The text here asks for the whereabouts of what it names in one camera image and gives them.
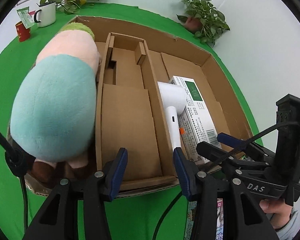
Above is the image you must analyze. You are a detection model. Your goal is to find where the person's right forearm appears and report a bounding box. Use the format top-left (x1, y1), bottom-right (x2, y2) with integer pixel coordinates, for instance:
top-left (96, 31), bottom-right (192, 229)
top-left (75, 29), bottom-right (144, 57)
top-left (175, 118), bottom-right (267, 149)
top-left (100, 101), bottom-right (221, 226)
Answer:
top-left (275, 206), bottom-right (300, 240)

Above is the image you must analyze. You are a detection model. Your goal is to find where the white hair dryer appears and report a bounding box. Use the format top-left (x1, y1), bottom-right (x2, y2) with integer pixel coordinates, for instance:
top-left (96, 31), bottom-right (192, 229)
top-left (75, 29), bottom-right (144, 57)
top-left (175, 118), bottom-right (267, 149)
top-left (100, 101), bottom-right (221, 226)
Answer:
top-left (157, 81), bottom-right (187, 153)

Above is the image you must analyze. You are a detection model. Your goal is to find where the thin black cable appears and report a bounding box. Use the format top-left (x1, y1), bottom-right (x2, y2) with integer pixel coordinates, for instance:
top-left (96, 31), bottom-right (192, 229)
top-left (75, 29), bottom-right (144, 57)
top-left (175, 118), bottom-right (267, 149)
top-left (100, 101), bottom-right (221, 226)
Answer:
top-left (152, 192), bottom-right (183, 240)

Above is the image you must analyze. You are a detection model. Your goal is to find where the brown cardboard box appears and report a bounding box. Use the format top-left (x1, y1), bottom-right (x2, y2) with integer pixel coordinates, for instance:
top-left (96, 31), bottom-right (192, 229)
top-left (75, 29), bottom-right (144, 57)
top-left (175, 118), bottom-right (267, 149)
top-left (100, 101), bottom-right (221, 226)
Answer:
top-left (7, 15), bottom-right (259, 200)

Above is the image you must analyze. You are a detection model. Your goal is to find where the red cup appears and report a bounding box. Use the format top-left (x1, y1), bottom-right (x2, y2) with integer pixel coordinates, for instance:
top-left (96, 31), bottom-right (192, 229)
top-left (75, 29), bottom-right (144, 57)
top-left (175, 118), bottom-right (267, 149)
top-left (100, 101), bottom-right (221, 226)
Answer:
top-left (14, 20), bottom-right (32, 42)

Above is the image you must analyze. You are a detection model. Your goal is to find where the colourful printed flat box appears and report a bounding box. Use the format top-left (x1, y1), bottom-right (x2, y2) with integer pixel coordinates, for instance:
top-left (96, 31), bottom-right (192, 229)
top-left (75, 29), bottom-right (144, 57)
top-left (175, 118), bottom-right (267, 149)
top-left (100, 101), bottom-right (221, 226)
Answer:
top-left (187, 199), bottom-right (224, 240)

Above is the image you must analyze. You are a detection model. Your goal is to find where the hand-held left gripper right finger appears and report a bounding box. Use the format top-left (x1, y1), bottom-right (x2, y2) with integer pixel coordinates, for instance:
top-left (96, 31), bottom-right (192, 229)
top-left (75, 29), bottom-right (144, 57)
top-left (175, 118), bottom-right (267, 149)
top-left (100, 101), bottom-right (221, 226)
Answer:
top-left (173, 147), bottom-right (278, 240)

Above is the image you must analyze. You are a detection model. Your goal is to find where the green table cloth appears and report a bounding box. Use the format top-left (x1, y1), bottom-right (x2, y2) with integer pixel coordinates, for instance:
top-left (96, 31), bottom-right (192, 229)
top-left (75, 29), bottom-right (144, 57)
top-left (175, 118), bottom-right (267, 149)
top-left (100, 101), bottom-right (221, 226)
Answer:
top-left (0, 2), bottom-right (265, 240)

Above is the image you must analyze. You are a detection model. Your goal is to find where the person's right hand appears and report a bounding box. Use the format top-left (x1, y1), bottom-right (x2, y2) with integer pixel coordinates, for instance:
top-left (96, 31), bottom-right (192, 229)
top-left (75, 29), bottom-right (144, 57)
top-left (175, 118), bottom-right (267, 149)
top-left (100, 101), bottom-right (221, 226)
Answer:
top-left (259, 199), bottom-right (294, 230)

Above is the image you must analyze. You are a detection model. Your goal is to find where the pink and teal plush toy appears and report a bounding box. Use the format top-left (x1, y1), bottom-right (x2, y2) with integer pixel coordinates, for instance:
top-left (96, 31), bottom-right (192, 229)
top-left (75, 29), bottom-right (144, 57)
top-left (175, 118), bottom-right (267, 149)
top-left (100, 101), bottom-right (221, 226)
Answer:
top-left (9, 22), bottom-right (103, 188)

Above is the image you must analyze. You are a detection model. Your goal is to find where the cardboard divider insert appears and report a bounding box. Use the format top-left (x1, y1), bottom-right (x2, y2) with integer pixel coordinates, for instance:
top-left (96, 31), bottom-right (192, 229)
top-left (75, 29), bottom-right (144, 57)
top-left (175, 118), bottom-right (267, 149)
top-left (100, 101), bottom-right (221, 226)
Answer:
top-left (95, 32), bottom-right (178, 178)

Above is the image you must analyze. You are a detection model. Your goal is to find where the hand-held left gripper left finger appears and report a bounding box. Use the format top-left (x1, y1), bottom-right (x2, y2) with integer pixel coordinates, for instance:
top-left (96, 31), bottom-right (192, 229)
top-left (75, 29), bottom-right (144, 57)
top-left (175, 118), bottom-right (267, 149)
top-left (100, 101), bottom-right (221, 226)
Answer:
top-left (24, 148), bottom-right (128, 240)

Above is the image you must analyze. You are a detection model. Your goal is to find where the potted plant in terracotta pot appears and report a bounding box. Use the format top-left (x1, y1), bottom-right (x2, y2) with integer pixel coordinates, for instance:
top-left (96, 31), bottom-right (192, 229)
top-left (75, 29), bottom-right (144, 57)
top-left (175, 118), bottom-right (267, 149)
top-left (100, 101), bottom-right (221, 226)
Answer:
top-left (175, 0), bottom-right (231, 47)

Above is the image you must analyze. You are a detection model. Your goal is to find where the green paper packet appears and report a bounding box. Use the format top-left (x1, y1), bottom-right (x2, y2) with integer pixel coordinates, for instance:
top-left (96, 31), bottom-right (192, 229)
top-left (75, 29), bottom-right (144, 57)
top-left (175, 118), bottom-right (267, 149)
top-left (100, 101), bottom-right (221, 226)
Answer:
top-left (16, 6), bottom-right (35, 28)

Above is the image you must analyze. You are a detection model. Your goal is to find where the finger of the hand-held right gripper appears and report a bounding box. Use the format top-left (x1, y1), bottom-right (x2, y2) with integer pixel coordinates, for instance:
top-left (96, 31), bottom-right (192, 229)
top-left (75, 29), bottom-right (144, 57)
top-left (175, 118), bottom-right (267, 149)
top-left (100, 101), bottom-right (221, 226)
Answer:
top-left (196, 141), bottom-right (268, 172)
top-left (217, 132), bottom-right (277, 163)

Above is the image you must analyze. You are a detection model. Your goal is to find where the thick black cable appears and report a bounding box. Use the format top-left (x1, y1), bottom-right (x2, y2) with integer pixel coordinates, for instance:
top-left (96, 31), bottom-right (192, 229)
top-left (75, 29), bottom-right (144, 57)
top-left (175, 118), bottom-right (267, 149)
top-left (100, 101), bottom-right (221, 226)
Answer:
top-left (0, 122), bottom-right (37, 233)

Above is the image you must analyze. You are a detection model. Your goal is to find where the white box with green label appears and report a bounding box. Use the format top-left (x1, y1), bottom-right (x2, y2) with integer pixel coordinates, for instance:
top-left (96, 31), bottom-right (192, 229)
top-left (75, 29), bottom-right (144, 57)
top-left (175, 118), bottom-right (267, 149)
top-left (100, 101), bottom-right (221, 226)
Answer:
top-left (168, 75), bottom-right (222, 167)

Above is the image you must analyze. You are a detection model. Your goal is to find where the white enamel mug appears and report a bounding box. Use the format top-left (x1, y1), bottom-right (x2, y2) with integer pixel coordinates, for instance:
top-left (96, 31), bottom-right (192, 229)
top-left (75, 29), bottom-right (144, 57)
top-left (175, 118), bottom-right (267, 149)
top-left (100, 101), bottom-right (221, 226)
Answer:
top-left (34, 1), bottom-right (57, 28)

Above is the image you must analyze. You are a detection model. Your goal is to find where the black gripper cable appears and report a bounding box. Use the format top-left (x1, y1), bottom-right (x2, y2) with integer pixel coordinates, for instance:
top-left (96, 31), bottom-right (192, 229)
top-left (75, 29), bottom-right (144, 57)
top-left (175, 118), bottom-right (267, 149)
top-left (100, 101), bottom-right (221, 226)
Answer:
top-left (206, 120), bottom-right (300, 172)

